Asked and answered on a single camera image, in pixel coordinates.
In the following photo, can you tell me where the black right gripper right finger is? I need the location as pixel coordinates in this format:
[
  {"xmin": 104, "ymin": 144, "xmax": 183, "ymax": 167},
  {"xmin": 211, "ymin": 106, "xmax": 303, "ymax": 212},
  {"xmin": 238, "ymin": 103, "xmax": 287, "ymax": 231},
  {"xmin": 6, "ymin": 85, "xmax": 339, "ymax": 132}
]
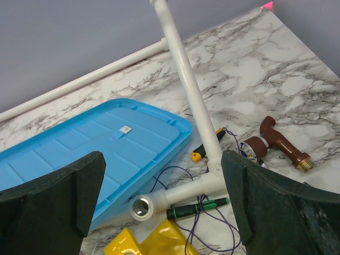
[{"xmin": 222, "ymin": 150, "xmax": 339, "ymax": 254}]

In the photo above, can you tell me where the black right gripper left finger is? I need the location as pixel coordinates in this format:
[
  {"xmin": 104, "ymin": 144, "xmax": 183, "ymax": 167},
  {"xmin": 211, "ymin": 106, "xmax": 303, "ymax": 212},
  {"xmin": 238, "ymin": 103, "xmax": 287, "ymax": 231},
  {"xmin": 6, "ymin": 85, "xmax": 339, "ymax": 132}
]
[{"xmin": 1, "ymin": 151, "xmax": 106, "ymax": 254}]

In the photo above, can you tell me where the blue plastic bin lid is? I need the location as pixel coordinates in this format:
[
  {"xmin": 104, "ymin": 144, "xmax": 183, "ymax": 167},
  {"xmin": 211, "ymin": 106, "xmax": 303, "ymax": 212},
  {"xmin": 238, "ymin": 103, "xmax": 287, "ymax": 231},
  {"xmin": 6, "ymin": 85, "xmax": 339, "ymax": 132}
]
[{"xmin": 1, "ymin": 98, "xmax": 192, "ymax": 230}]

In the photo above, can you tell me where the yellow black screwdriver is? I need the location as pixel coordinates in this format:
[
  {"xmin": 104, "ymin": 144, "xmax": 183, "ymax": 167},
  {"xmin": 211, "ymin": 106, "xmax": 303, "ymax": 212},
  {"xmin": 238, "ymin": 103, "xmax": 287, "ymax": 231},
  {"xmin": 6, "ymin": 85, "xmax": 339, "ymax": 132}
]
[{"xmin": 191, "ymin": 127, "xmax": 226, "ymax": 162}]

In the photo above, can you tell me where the yellow test tube rack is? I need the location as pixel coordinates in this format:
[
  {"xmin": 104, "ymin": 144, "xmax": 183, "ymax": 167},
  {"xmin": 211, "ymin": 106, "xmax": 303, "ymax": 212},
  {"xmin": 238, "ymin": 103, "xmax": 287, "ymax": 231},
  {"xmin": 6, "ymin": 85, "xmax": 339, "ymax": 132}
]
[{"xmin": 104, "ymin": 219, "xmax": 199, "ymax": 255}]

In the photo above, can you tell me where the pink tape marker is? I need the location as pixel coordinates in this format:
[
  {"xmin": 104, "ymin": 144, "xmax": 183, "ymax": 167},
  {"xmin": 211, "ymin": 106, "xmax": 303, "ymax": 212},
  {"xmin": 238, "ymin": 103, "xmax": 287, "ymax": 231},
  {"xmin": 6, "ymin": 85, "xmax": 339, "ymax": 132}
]
[{"xmin": 262, "ymin": 1, "xmax": 273, "ymax": 11}]

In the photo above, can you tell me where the purple thin wire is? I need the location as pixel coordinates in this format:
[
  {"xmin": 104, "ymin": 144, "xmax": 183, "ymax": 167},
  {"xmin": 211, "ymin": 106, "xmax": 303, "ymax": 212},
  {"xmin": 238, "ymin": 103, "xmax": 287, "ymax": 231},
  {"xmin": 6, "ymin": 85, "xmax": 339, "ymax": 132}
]
[{"xmin": 152, "ymin": 113, "xmax": 241, "ymax": 252}]

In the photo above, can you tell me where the white PVC pipe frame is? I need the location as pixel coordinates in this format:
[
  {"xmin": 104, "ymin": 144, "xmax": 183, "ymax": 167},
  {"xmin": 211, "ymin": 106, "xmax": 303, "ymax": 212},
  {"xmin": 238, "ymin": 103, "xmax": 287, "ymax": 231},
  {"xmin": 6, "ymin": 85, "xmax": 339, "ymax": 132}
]
[{"xmin": 0, "ymin": 0, "xmax": 227, "ymax": 223}]

